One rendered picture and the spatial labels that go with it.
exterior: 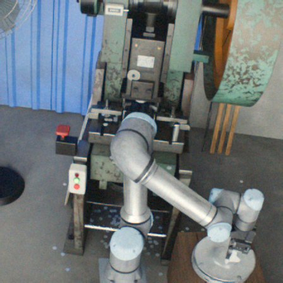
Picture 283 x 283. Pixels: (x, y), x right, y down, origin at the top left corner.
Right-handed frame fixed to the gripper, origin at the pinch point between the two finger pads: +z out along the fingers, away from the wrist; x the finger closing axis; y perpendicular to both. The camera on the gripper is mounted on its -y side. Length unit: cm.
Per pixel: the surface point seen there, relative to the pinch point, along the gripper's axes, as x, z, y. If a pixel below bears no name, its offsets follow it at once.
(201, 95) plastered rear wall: 180, 25, -45
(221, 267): 9.0, 16.7, 0.3
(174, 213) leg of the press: 33.7, 15.1, -29.1
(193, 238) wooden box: 25.4, 20.1, -16.4
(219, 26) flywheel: 90, -63, -32
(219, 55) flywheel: 78, -52, -28
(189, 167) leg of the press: 39.8, -9.2, -27.7
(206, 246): 19.1, 16.6, -9.0
